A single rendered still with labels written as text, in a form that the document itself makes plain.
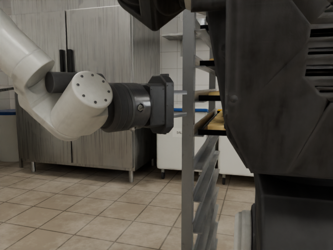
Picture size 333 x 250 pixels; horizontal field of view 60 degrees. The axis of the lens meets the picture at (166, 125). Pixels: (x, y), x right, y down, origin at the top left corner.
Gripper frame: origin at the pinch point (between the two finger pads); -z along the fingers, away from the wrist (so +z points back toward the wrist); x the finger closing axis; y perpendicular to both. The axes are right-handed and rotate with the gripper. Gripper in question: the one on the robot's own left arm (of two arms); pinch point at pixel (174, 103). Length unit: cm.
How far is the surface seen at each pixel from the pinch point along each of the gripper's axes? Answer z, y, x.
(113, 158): -117, 193, -68
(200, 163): -17.4, 6.1, -18.0
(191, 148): -11.8, 5.0, -12.5
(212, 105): -64, 36, -5
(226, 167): -190, 108, -74
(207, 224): -33, 15, -45
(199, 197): -15.7, 4.9, -27.0
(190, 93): -11.6, 5.2, 1.8
